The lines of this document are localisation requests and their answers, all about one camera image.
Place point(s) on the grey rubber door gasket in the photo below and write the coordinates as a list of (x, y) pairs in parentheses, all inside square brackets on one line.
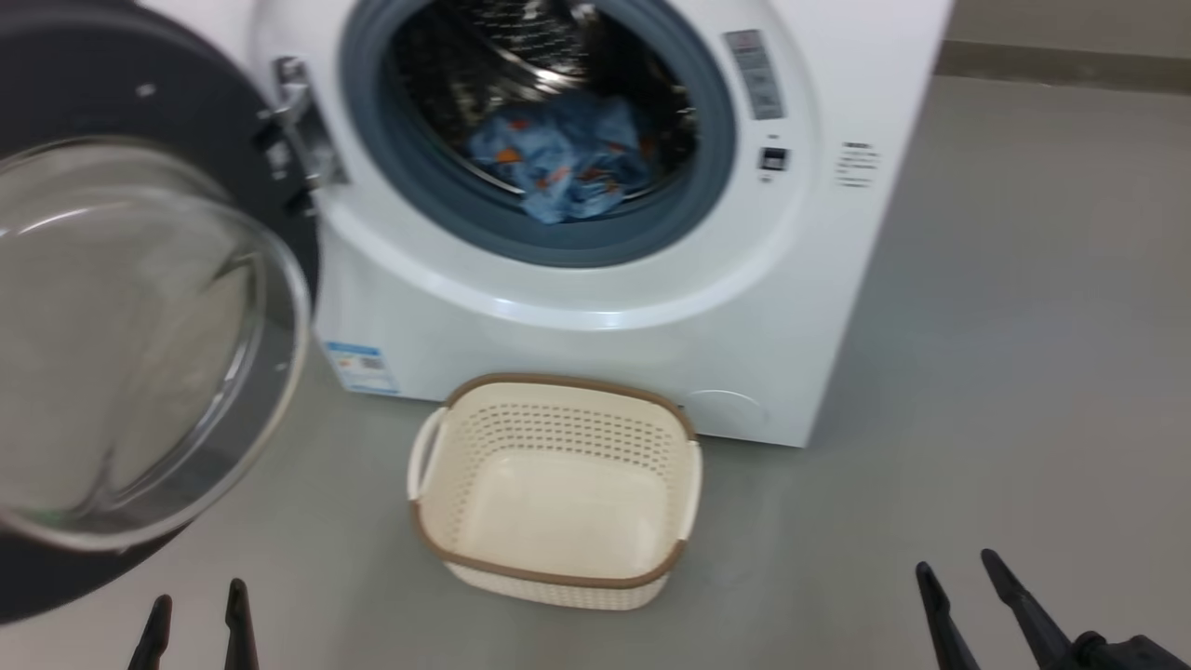
[(372, 121)]

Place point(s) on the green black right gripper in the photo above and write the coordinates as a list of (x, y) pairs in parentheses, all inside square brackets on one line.
[(1135, 656)]

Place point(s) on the blue cartoon print garment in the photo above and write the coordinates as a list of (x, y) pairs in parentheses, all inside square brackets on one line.
[(549, 126), (568, 200)]

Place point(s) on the metal door hinge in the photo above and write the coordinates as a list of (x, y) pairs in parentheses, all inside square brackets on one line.
[(302, 130)]

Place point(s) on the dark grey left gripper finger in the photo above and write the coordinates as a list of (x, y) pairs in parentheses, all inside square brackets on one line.
[(153, 642), (239, 633)]

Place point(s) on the white washing machine body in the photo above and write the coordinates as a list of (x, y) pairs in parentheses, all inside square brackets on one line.
[(577, 316)]

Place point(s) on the cream perforated laundry basket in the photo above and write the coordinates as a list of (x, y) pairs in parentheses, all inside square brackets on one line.
[(558, 502)]

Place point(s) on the blue energy label sticker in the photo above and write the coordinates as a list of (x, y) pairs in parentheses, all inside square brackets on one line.
[(361, 368)]

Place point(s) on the round white filter cover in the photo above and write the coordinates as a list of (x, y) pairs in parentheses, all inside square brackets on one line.
[(721, 414)]

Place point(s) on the grey instruction sticker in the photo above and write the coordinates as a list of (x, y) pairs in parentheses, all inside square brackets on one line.
[(754, 74)]

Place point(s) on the dark round washing machine door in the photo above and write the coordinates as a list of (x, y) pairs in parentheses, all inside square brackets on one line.
[(140, 344)]

